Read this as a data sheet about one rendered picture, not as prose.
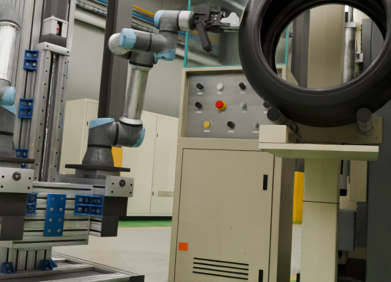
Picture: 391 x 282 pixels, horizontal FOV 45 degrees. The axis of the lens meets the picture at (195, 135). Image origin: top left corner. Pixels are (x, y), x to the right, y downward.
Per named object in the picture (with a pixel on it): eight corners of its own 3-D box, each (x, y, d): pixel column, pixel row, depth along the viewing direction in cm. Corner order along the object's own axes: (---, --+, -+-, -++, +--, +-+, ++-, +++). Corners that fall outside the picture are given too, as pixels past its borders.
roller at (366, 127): (362, 122, 177) (374, 127, 175) (356, 133, 177) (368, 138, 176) (359, 104, 145) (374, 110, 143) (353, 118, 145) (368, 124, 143)
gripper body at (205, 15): (221, 5, 173) (191, 4, 178) (217, 28, 172) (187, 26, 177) (227, 13, 180) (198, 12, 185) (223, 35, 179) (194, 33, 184)
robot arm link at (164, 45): (144, 57, 186) (148, 29, 185) (171, 61, 190) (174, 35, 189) (149, 56, 179) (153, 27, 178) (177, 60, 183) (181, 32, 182)
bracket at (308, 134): (276, 141, 190) (277, 117, 191) (381, 144, 176) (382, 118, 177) (274, 141, 187) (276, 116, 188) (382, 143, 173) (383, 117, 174)
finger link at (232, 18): (245, 11, 170) (221, 10, 174) (242, 27, 170) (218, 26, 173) (247, 14, 173) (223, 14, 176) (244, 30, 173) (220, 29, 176)
